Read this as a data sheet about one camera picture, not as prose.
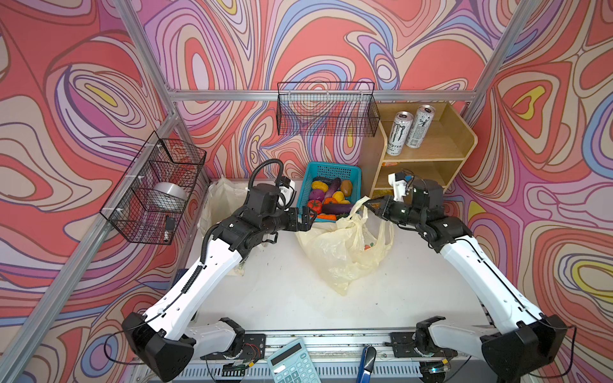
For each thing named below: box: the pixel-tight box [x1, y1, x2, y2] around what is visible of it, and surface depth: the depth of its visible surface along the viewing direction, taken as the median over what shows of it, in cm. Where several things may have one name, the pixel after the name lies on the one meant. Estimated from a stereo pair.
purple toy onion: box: [309, 189, 326, 203], surface depth 110 cm
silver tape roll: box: [147, 181, 189, 214], surface depth 74 cm
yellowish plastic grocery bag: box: [295, 195, 395, 297], surface depth 80 cm
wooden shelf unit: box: [359, 102, 479, 199], surface depth 86 cm
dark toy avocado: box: [312, 175, 333, 186], surface depth 117 cm
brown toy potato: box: [340, 179, 353, 198], surface depth 113 cm
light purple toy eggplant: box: [324, 177, 342, 200], surface depth 113 cm
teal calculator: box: [266, 338, 322, 383], surface depth 70 cm
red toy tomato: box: [307, 199, 323, 215], surface depth 103 cm
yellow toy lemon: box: [332, 190, 345, 203], surface depth 110 cm
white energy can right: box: [405, 104, 436, 149], surface depth 81 cm
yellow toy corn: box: [311, 180, 329, 194], surface depth 113 cm
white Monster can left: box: [386, 110, 414, 157], surface depth 78 cm
